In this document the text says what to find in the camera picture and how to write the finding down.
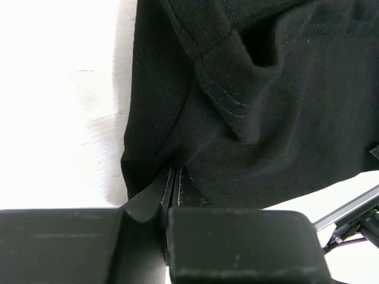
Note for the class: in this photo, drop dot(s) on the aluminium table front rail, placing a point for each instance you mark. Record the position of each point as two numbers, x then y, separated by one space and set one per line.
347 209

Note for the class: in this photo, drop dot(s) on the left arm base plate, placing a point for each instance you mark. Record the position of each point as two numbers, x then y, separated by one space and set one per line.
365 224

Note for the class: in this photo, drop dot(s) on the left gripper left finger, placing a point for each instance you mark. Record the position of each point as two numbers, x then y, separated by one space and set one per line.
152 202

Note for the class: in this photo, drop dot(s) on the black skirt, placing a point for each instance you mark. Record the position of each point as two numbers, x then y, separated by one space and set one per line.
252 103

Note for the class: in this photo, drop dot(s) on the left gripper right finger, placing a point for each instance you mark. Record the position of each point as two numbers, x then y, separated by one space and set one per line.
186 194

